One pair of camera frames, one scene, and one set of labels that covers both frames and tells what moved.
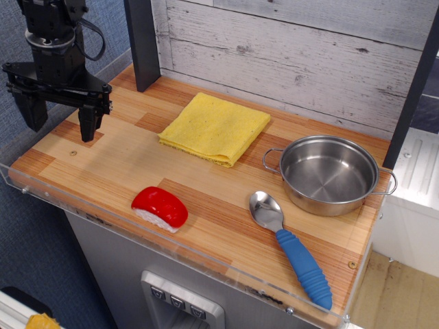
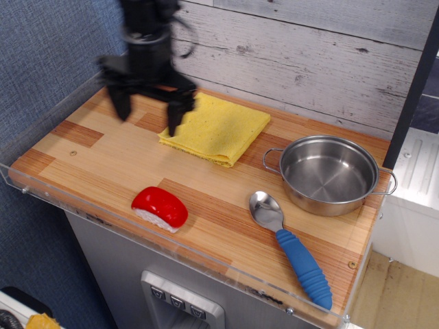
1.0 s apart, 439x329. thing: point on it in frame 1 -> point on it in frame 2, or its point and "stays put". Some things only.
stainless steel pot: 328,175 stays put
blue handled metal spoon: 267,210 stays put
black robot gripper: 59,75 -> 147,66
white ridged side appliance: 407,231 stays put
